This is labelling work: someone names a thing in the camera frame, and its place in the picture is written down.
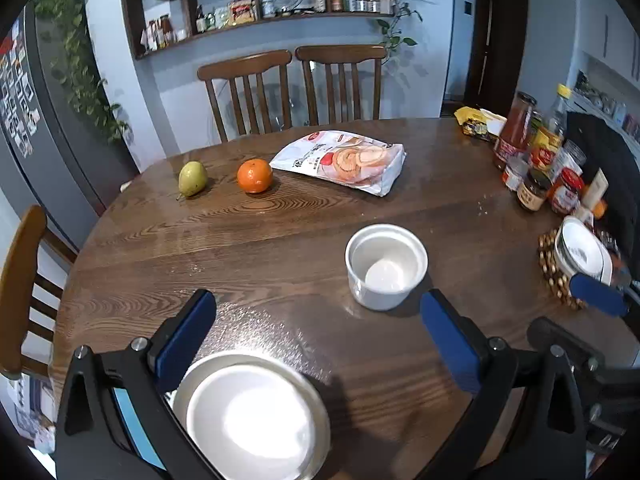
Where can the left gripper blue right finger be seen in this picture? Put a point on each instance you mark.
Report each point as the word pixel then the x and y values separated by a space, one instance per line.
pixel 472 359

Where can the back right wooden chair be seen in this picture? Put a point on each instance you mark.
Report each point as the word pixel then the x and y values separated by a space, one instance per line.
pixel 341 72

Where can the stacked patterned dishes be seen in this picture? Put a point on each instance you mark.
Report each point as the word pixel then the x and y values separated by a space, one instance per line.
pixel 578 250

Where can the red sauce bottle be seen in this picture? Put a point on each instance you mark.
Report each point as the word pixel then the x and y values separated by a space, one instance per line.
pixel 512 140

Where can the medium white bowl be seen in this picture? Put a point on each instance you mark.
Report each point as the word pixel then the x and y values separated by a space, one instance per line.
pixel 251 423

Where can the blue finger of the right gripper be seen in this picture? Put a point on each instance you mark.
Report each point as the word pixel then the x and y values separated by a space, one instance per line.
pixel 542 334
pixel 596 294

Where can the orange fruit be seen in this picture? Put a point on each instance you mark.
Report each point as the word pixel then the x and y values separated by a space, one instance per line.
pixel 254 176

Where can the yellow snack packet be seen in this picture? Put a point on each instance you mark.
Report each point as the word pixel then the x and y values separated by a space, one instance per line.
pixel 481 124

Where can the back left wooden chair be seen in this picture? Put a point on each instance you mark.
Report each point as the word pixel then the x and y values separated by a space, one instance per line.
pixel 245 79

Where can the yellow cap oil bottle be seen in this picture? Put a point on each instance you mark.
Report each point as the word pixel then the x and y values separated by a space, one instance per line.
pixel 550 133

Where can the red label chili jar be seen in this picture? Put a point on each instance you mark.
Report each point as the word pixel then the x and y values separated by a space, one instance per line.
pixel 565 191

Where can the small white ramekin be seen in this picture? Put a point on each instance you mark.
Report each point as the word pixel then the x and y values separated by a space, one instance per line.
pixel 384 263

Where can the wooden chair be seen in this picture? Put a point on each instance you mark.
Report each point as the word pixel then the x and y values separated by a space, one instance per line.
pixel 245 79
pixel 19 277
pixel 341 72

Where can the right green potted plant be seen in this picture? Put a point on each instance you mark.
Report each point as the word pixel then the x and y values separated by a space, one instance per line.
pixel 393 37

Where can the green pear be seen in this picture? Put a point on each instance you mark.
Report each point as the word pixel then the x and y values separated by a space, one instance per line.
pixel 192 179

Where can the wooden bead trivet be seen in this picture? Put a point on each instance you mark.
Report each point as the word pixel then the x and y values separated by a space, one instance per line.
pixel 555 270

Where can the blue plate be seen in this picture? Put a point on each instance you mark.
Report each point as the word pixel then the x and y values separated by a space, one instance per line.
pixel 138 437

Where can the dark doorway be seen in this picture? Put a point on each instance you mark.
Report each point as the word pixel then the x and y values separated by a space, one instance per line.
pixel 497 50

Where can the snack bag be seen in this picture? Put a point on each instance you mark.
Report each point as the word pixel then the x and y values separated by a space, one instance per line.
pixel 344 158

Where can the hanging green vine plant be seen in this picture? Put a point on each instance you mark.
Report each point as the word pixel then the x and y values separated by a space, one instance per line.
pixel 74 65

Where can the brown sauce jar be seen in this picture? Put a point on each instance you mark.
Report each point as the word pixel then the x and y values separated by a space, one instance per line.
pixel 533 190

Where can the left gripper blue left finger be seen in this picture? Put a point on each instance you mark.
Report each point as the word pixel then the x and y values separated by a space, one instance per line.
pixel 171 350

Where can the large white bowl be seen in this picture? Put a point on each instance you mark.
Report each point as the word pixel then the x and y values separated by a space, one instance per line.
pixel 202 368

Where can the grey refrigerator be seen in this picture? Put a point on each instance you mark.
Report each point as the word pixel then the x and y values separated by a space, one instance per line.
pixel 52 156

